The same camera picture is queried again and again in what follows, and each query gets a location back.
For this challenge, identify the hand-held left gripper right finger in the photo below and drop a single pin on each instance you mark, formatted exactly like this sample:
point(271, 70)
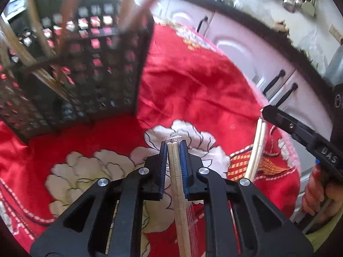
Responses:
point(185, 171)

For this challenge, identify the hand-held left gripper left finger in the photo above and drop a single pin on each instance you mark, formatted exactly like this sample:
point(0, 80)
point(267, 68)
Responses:
point(162, 171)

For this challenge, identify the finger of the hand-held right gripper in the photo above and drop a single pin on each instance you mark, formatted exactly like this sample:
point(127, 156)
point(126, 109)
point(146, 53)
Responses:
point(286, 124)

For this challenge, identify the bamboo chopstick pair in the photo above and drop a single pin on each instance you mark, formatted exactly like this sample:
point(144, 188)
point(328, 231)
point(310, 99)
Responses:
point(152, 0)
point(16, 42)
point(126, 2)
point(256, 150)
point(37, 21)
point(175, 171)
point(68, 10)

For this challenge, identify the dark green utensil basket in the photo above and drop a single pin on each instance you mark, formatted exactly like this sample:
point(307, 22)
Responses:
point(80, 91)

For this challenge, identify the person's right hand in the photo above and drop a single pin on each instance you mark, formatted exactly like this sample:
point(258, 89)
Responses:
point(310, 192)

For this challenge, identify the steel cylinder container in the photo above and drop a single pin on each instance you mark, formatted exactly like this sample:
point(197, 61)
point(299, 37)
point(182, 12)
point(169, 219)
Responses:
point(335, 67)

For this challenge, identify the red floral tablecloth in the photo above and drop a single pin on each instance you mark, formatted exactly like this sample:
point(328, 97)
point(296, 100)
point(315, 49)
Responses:
point(187, 91)

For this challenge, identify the clear plastic bags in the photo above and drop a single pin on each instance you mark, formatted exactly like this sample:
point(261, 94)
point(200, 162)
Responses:
point(313, 45)

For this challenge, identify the black kitchen counter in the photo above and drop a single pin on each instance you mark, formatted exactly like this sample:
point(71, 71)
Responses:
point(262, 29)

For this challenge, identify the ginger root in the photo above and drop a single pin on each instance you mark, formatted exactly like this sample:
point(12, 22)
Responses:
point(281, 26)

